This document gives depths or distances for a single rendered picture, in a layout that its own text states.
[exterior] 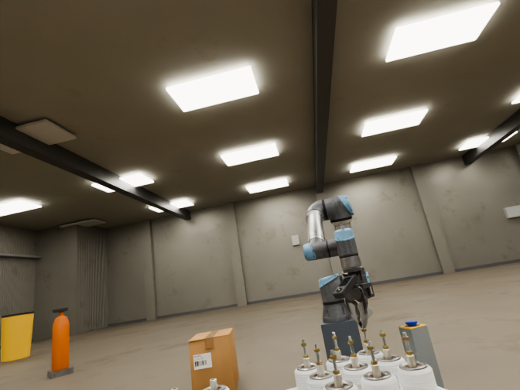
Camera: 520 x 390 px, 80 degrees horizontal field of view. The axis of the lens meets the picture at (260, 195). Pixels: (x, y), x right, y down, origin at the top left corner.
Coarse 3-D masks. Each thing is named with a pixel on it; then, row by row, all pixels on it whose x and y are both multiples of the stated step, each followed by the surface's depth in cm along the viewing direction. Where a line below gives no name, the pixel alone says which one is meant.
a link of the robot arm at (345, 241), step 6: (348, 228) 121; (336, 234) 122; (342, 234) 120; (348, 234) 120; (336, 240) 122; (342, 240) 119; (348, 240) 119; (354, 240) 121; (342, 246) 119; (348, 246) 118; (354, 246) 119; (342, 252) 119; (348, 252) 118; (354, 252) 118
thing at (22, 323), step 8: (32, 312) 542; (8, 320) 515; (16, 320) 518; (24, 320) 525; (32, 320) 543; (8, 328) 513; (16, 328) 516; (24, 328) 523; (8, 336) 510; (16, 336) 513; (24, 336) 521; (8, 344) 507; (16, 344) 510; (24, 344) 518; (8, 352) 504; (16, 352) 508; (24, 352) 516; (8, 360) 502
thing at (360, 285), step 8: (344, 272) 118; (352, 272) 118; (360, 272) 119; (360, 280) 118; (352, 288) 116; (360, 288) 113; (368, 288) 117; (352, 296) 115; (360, 296) 113; (368, 296) 116
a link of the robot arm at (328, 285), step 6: (330, 276) 165; (336, 276) 165; (324, 282) 165; (330, 282) 164; (336, 282) 164; (324, 288) 165; (330, 288) 163; (336, 288) 162; (324, 294) 164; (330, 294) 162; (324, 300) 164; (330, 300) 162; (336, 300) 161
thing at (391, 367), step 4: (376, 360) 100; (400, 360) 97; (404, 360) 98; (380, 364) 97; (384, 364) 96; (388, 364) 96; (392, 364) 95; (396, 364) 95; (380, 368) 97; (384, 368) 96; (388, 368) 95; (392, 368) 95; (396, 368) 95; (392, 372) 95; (396, 372) 94; (396, 376) 94; (400, 388) 93
